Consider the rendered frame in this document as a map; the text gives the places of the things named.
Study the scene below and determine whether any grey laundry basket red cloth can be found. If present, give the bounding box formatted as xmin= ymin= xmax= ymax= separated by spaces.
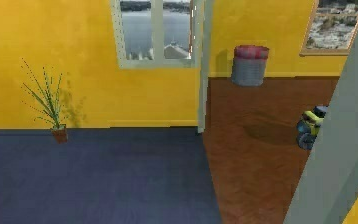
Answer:
xmin=230 ymin=45 xmax=270 ymax=88

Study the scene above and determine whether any grey framed window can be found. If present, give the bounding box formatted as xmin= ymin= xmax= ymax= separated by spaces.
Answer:
xmin=109 ymin=0 xmax=205 ymax=70

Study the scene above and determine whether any green house plant brown pot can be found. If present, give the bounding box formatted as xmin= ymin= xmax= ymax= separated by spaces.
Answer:
xmin=20 ymin=58 xmax=70 ymax=145

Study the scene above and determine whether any yellow and blue toy vehicle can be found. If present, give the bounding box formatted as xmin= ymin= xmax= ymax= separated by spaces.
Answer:
xmin=295 ymin=105 xmax=329 ymax=151

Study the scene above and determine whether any framed landscape picture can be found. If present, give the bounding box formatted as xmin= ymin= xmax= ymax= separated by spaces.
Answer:
xmin=299 ymin=0 xmax=358 ymax=57

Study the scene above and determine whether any grey door frame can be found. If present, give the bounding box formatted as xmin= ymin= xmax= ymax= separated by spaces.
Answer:
xmin=282 ymin=5 xmax=358 ymax=224

